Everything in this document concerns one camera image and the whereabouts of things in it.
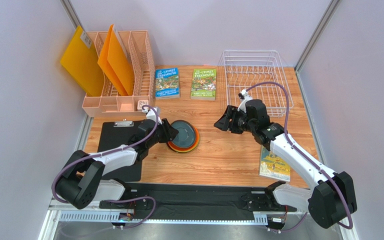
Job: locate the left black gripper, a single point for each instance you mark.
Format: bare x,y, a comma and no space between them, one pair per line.
169,132

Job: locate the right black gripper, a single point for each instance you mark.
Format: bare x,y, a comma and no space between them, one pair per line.
232,118

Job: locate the green plate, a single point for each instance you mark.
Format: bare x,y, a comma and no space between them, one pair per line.
193,146

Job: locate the dark brown plate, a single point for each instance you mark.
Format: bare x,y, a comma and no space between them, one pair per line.
186,136

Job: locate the red floral plate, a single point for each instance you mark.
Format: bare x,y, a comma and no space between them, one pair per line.
178,149

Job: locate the orange plate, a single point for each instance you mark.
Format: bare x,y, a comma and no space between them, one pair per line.
187,138

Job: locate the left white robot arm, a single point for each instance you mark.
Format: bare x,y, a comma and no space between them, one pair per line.
81,182

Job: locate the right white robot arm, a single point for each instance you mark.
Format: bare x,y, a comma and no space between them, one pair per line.
330,196

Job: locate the small white box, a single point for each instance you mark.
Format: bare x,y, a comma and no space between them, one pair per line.
142,105

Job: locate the green treehouse book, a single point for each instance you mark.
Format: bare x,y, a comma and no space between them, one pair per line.
203,85

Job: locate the blue treehouse book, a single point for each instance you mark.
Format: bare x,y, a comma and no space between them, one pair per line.
167,83

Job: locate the black clipboard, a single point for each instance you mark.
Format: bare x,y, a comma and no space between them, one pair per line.
113,135

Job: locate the yellow illustrated book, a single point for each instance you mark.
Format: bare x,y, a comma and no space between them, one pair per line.
273,166

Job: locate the black base mat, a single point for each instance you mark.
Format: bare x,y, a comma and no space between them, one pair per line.
204,202

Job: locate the pink plastic file organizer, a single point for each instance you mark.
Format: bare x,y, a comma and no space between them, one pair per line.
110,103

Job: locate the orange folder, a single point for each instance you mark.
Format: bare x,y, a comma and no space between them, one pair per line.
114,63

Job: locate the yellow folder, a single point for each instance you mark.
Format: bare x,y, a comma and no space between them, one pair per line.
80,59

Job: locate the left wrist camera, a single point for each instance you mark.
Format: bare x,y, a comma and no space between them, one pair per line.
154,114

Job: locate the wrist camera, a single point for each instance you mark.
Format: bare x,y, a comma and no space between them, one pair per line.
244,97
154,114

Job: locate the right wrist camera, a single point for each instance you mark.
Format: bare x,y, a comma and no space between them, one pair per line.
244,97

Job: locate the white wire dish rack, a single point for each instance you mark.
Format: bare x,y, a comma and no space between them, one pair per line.
264,71

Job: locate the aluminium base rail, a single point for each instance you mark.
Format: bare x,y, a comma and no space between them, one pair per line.
146,219

